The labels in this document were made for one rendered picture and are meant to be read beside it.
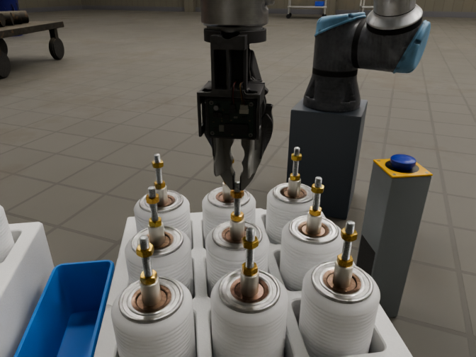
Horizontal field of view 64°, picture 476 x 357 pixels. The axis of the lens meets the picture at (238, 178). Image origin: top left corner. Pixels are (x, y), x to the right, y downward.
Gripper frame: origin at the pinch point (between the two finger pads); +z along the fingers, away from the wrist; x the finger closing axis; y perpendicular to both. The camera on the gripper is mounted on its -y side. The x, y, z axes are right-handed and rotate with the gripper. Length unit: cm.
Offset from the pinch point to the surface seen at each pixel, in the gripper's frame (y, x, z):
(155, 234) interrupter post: 5.0, -11.1, 7.3
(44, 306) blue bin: 5.2, -32.0, 23.8
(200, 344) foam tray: 14.9, -2.6, 16.3
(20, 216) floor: -35, -68, 34
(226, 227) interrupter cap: -0.8, -1.9, 9.0
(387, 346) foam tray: 11.5, 20.9, 16.3
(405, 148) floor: -107, 53, 34
